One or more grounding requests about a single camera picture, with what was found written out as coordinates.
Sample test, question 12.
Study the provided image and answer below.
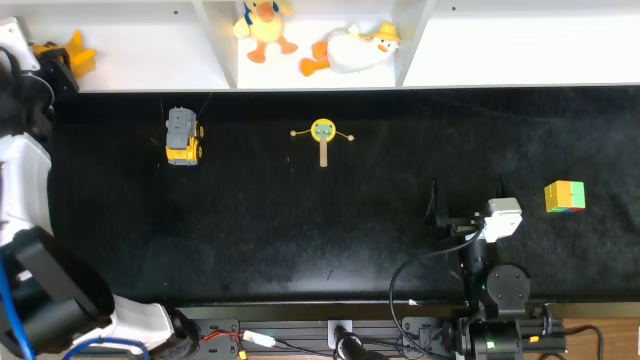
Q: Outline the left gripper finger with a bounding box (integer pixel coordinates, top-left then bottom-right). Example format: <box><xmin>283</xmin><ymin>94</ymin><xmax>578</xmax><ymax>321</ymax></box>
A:
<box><xmin>38</xmin><ymin>47</ymin><xmax>81</xmax><ymax>95</ymax></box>

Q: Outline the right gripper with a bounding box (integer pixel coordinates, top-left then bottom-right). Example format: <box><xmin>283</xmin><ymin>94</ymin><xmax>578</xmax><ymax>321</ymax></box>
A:
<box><xmin>423</xmin><ymin>174</ymin><xmax>510</xmax><ymax>240</ymax></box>

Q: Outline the orange toy dinosaur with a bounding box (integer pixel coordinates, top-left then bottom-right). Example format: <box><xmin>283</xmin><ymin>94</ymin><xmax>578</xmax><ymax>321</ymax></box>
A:
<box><xmin>31</xmin><ymin>29</ymin><xmax>98</xmax><ymax>80</ymax></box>

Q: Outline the grey and yellow toy truck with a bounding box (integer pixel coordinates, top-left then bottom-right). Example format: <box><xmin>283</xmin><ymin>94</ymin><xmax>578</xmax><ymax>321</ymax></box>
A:
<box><xmin>164</xmin><ymin>106</ymin><xmax>206</xmax><ymax>167</ymax></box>

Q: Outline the white shelf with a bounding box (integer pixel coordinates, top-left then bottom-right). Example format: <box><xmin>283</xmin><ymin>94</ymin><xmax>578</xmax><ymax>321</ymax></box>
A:
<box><xmin>0</xmin><ymin>0</ymin><xmax>640</xmax><ymax>94</ymax></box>

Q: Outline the many-coloured puzzle cube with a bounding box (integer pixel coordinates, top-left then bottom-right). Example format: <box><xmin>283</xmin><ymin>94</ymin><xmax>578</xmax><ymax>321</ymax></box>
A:
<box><xmin>543</xmin><ymin>179</ymin><xmax>587</xmax><ymax>215</ymax></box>

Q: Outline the yellow wooden rattle drum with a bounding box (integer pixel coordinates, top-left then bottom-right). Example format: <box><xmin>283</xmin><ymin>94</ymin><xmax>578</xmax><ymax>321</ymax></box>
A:
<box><xmin>289</xmin><ymin>117</ymin><xmax>356</xmax><ymax>169</ymax></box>

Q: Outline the white plush duck, yellow hat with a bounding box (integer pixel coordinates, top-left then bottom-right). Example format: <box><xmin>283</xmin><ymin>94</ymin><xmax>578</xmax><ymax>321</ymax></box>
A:
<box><xmin>299</xmin><ymin>21</ymin><xmax>403</xmax><ymax>78</ymax></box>

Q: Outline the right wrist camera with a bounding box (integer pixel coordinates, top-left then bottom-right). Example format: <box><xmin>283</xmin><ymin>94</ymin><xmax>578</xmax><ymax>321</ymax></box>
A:
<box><xmin>478</xmin><ymin>196</ymin><xmax>524</xmax><ymax>244</ymax></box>

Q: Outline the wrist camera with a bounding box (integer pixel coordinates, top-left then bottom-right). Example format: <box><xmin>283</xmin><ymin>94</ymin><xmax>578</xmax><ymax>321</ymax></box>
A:
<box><xmin>0</xmin><ymin>16</ymin><xmax>42</xmax><ymax>73</ymax></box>
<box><xmin>478</xmin><ymin>196</ymin><xmax>524</xmax><ymax>244</ymax></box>

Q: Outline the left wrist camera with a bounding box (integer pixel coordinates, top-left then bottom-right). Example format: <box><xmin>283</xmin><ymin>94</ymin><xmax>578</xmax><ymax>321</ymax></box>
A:
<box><xmin>0</xmin><ymin>16</ymin><xmax>42</xmax><ymax>73</ymax></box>

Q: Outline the black cable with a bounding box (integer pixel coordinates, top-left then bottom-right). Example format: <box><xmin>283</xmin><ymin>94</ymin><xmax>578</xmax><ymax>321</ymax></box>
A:
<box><xmin>388</xmin><ymin>222</ymin><xmax>487</xmax><ymax>360</ymax></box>

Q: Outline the mounting rail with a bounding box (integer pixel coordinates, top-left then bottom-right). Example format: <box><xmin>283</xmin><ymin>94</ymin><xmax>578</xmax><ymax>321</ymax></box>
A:
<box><xmin>174</xmin><ymin>301</ymin><xmax>607</xmax><ymax>360</ymax></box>

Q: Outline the blue cable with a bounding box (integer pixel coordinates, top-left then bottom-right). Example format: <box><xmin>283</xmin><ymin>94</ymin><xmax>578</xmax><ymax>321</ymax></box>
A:
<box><xmin>0</xmin><ymin>253</ymin><xmax>152</xmax><ymax>360</ymax></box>

